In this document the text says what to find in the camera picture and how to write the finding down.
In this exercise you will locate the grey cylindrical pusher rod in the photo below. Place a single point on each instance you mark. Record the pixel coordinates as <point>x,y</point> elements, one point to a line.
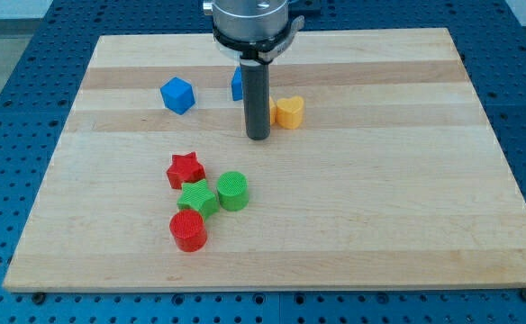
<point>255,89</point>

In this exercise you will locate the red star block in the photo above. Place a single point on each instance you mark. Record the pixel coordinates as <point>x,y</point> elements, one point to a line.
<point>185,169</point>

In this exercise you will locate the green star block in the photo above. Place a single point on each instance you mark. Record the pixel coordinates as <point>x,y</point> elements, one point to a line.
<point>198,197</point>

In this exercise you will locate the blue block behind rod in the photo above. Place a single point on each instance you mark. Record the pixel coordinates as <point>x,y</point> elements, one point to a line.
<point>236,85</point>

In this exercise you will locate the yellow block behind rod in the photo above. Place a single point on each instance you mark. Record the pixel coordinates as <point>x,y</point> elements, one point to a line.
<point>272,111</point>

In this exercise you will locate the yellow heart block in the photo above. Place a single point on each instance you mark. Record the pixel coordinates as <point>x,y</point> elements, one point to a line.
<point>290,112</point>

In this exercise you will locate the blue cube block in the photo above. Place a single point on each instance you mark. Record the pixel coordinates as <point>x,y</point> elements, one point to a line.
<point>178,95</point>

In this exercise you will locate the green cylinder block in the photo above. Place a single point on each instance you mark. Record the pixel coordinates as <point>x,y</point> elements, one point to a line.
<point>233,191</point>

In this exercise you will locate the red cylinder block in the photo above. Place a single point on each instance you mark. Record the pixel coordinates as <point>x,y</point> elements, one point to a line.
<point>188,230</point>

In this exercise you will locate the wooden board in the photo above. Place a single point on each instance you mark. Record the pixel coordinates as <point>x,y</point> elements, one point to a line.
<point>394,181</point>

